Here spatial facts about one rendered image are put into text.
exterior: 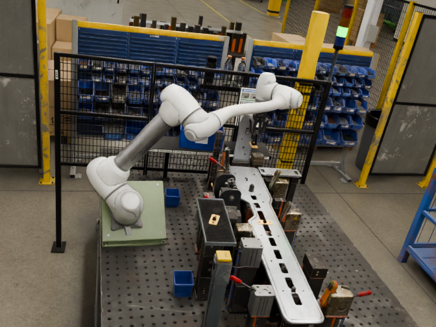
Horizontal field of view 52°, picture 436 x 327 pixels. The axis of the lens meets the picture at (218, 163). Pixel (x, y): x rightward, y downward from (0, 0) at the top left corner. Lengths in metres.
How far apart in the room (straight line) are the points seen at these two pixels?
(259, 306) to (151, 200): 1.05
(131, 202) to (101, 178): 0.21
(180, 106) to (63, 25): 4.77
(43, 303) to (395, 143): 4.04
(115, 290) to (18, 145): 2.47
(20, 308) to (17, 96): 1.89
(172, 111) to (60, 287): 1.72
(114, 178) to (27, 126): 2.12
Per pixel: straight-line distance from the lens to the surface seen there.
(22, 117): 4.44
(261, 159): 3.11
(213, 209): 2.22
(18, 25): 4.18
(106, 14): 9.00
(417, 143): 5.77
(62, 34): 6.90
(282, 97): 2.51
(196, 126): 2.20
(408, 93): 5.36
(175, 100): 2.24
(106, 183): 2.48
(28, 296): 3.44
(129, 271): 2.51
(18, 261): 3.73
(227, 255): 1.94
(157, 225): 2.69
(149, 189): 2.74
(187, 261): 2.61
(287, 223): 2.59
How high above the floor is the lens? 2.33
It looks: 26 degrees down
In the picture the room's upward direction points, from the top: 9 degrees clockwise
